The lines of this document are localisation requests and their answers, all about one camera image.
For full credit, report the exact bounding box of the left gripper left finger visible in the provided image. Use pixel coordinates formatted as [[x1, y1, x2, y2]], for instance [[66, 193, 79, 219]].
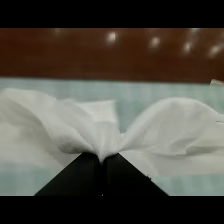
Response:
[[34, 152, 103, 197]]

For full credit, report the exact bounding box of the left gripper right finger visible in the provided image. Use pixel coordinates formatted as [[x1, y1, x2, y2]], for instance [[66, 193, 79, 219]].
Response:
[[102, 152, 169, 197]]

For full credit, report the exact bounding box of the white garment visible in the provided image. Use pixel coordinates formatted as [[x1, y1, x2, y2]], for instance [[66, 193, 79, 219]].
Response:
[[0, 87, 224, 178]]

